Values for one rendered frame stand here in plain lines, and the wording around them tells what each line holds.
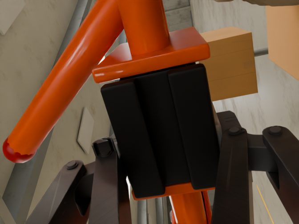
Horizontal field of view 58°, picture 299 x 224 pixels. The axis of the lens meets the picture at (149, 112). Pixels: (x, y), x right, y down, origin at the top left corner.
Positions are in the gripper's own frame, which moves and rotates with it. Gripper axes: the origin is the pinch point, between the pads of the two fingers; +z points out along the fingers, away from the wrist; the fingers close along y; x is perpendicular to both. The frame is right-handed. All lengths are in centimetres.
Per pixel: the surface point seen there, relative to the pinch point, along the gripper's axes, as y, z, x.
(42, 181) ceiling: -293, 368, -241
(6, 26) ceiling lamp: -285, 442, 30
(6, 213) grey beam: -204, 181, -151
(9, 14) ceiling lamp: -285, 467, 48
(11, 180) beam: -288, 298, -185
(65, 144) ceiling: -295, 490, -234
